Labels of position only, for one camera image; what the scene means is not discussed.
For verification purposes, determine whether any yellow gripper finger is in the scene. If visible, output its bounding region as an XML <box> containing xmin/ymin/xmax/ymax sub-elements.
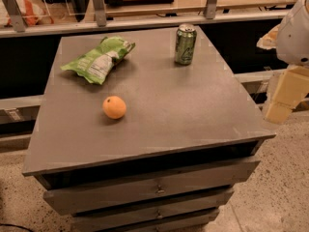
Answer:
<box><xmin>256</xmin><ymin>25</ymin><xmax>279</xmax><ymax>50</ymax></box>
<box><xmin>263</xmin><ymin>65</ymin><xmax>309</xmax><ymax>124</ymax></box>

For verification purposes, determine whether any orange fruit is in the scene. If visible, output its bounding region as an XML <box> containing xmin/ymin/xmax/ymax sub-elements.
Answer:
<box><xmin>102</xmin><ymin>96</ymin><xmax>126</xmax><ymax>119</ymax></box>

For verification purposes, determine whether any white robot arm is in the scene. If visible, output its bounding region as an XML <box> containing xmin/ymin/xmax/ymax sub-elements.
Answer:
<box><xmin>257</xmin><ymin>0</ymin><xmax>309</xmax><ymax>124</ymax></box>

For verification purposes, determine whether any green soda can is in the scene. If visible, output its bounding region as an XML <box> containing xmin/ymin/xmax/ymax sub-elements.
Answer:
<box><xmin>175</xmin><ymin>23</ymin><xmax>197</xmax><ymax>65</ymax></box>

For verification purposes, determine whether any grey drawer cabinet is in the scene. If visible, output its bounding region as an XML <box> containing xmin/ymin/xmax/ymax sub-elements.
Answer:
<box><xmin>23</xmin><ymin>28</ymin><xmax>272</xmax><ymax>219</ymax></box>

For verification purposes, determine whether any green chip bag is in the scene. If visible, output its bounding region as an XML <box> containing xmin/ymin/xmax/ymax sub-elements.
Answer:
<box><xmin>61</xmin><ymin>36</ymin><xmax>135</xmax><ymax>85</ymax></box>

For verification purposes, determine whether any middle grey drawer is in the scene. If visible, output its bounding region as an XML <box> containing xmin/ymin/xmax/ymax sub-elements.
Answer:
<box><xmin>70</xmin><ymin>187</ymin><xmax>235</xmax><ymax>232</ymax></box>

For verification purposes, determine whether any grey drawer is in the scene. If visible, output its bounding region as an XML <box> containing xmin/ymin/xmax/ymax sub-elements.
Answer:
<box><xmin>70</xmin><ymin>187</ymin><xmax>235</xmax><ymax>232</ymax></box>
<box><xmin>109</xmin><ymin>208</ymin><xmax>220</xmax><ymax>232</ymax></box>
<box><xmin>43</xmin><ymin>157</ymin><xmax>259</xmax><ymax>215</ymax></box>

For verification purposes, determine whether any bottom grey drawer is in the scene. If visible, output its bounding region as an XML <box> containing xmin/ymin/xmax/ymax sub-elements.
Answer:
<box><xmin>109</xmin><ymin>208</ymin><xmax>220</xmax><ymax>232</ymax></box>

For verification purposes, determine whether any orange white striped bag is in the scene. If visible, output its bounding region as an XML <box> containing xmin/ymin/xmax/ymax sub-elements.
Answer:
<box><xmin>0</xmin><ymin>0</ymin><xmax>54</xmax><ymax>26</ymax></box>

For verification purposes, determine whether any top grey drawer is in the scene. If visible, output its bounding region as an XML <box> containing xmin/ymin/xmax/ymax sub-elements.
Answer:
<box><xmin>43</xmin><ymin>157</ymin><xmax>259</xmax><ymax>215</ymax></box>

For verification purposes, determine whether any grey metal railing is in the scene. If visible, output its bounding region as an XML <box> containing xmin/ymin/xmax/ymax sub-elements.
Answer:
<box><xmin>0</xmin><ymin>0</ymin><xmax>295</xmax><ymax>38</ymax></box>

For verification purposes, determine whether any black floor cable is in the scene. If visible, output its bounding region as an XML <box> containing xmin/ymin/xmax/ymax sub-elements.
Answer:
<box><xmin>0</xmin><ymin>222</ymin><xmax>36</xmax><ymax>232</ymax></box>

